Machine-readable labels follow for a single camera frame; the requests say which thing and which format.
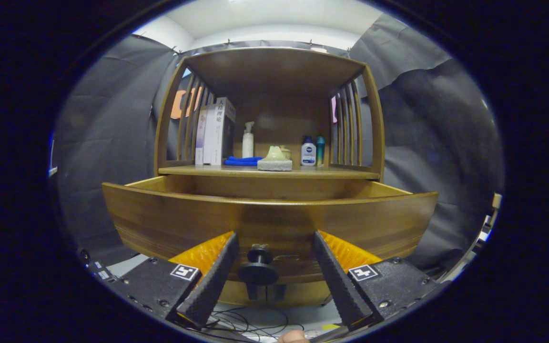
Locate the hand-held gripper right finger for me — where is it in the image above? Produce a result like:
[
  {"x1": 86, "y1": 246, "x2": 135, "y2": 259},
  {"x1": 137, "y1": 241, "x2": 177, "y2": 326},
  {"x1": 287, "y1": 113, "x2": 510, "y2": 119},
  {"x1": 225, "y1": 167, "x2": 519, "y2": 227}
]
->
[{"x1": 312, "y1": 231, "x2": 442, "y2": 333}]

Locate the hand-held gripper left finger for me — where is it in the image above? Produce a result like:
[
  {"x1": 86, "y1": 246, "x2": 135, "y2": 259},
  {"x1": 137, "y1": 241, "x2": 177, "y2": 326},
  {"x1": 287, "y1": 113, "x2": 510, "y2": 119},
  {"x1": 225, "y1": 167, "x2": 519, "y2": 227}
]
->
[{"x1": 108, "y1": 232, "x2": 240, "y2": 329}]

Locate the wooden drawer with black knob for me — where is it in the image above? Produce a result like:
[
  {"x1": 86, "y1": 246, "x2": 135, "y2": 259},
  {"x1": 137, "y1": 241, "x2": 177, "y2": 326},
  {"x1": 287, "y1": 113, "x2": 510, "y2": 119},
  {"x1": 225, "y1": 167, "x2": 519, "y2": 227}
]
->
[{"x1": 102, "y1": 174, "x2": 439, "y2": 305}]

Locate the pale green handled scrub sponge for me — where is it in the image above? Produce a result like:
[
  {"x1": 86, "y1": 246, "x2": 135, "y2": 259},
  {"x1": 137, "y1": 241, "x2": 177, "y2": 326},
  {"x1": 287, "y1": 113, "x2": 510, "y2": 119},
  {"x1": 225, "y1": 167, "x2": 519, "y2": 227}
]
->
[{"x1": 257, "y1": 146, "x2": 293, "y2": 172}]

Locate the wooden cabinet door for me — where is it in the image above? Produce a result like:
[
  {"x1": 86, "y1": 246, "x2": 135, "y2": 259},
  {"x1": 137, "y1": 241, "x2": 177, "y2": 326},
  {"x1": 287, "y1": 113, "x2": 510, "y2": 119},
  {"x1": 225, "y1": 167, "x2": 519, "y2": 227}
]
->
[
  {"x1": 267, "y1": 281, "x2": 332, "y2": 308},
  {"x1": 217, "y1": 281, "x2": 268, "y2": 305}
]

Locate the wooden countertop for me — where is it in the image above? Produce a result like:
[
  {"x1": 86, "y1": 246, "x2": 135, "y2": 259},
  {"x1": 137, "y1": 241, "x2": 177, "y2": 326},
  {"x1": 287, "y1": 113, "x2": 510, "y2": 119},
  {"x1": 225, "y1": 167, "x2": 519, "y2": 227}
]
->
[{"x1": 158, "y1": 163, "x2": 381, "y2": 181}]

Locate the wooden cabinet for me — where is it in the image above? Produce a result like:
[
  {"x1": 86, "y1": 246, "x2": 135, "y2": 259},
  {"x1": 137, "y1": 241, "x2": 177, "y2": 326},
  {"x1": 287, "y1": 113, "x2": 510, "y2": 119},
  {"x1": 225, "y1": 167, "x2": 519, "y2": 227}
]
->
[{"x1": 153, "y1": 46, "x2": 386, "y2": 308}]

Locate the black controller box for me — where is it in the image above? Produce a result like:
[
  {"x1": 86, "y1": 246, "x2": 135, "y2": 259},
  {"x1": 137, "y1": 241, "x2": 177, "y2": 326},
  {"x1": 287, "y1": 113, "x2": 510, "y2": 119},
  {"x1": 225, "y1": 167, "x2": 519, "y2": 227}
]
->
[{"x1": 81, "y1": 250, "x2": 118, "y2": 284}]

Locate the blue folded cloth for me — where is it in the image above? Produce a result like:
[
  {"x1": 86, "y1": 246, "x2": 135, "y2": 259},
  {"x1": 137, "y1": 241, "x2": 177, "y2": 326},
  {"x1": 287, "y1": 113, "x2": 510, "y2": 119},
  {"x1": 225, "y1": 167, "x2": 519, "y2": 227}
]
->
[{"x1": 224, "y1": 156, "x2": 263, "y2": 166}]

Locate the white lotion bottle blue cap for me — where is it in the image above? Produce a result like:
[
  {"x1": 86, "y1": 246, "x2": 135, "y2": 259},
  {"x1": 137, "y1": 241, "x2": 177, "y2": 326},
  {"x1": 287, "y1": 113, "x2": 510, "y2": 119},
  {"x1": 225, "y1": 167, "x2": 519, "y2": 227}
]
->
[{"x1": 300, "y1": 136, "x2": 316, "y2": 167}]

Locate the white pump bottle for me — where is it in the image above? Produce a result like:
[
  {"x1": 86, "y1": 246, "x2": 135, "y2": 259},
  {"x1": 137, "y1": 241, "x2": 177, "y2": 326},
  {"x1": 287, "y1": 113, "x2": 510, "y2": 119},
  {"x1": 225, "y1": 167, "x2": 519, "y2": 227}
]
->
[{"x1": 242, "y1": 121, "x2": 255, "y2": 158}]

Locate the thick white book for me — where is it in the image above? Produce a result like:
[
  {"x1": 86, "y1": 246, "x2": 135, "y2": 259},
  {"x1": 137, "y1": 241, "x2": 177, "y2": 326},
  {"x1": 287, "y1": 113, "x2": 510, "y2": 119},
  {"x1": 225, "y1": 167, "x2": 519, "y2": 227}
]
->
[{"x1": 203, "y1": 97, "x2": 236, "y2": 166}]

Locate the thin lilac book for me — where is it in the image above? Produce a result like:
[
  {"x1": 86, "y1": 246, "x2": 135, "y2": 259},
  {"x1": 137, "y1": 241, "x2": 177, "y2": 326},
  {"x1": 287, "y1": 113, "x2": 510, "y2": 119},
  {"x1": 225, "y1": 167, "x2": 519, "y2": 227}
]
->
[{"x1": 194, "y1": 107, "x2": 207, "y2": 165}]

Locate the black cable tangle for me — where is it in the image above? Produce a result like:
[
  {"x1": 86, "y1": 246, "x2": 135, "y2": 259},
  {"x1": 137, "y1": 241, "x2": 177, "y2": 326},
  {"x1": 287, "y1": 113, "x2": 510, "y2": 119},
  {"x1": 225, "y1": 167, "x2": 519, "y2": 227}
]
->
[{"x1": 208, "y1": 307, "x2": 304, "y2": 341}]

